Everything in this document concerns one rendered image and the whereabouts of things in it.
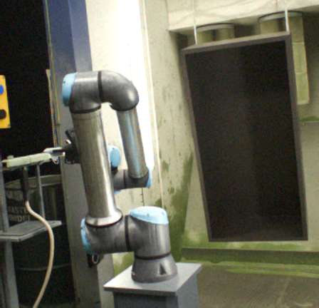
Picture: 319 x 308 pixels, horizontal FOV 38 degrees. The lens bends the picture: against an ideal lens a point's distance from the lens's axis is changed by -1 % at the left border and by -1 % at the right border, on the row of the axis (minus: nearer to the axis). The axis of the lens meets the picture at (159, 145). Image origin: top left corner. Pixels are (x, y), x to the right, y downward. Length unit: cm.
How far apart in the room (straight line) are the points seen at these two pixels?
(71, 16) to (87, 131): 119
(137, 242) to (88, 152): 41
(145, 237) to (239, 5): 244
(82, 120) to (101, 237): 48
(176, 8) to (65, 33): 149
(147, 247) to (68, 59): 129
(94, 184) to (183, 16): 246
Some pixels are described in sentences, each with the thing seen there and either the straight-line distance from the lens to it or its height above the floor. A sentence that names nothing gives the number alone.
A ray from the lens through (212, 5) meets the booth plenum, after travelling 391.
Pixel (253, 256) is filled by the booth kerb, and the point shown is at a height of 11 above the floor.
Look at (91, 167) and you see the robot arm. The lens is 172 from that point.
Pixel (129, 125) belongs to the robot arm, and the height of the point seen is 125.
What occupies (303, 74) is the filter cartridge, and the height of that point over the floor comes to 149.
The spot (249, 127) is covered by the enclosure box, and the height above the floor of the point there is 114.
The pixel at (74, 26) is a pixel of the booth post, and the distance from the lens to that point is 275.
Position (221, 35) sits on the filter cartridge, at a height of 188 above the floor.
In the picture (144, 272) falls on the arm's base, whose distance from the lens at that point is 187.
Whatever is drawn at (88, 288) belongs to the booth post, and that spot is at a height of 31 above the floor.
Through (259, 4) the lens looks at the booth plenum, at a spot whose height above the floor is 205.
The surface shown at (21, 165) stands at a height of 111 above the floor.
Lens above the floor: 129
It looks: 4 degrees down
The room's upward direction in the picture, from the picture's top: 5 degrees counter-clockwise
